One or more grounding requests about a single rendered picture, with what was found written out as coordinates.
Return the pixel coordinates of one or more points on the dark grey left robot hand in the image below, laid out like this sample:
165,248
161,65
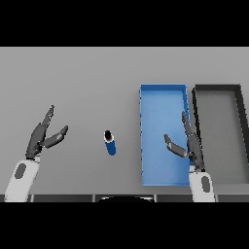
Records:
37,137

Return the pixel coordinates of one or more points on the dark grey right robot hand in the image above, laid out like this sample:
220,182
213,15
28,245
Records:
194,146

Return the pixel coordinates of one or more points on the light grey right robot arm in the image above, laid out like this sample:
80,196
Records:
201,186

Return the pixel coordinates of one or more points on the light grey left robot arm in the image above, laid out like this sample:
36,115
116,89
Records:
21,179

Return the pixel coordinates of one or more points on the blue bin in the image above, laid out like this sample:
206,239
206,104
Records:
163,134

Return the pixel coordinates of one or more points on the blue pipe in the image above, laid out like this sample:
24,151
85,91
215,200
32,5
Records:
110,143

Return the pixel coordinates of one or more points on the dark grey bin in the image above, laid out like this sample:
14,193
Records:
222,133

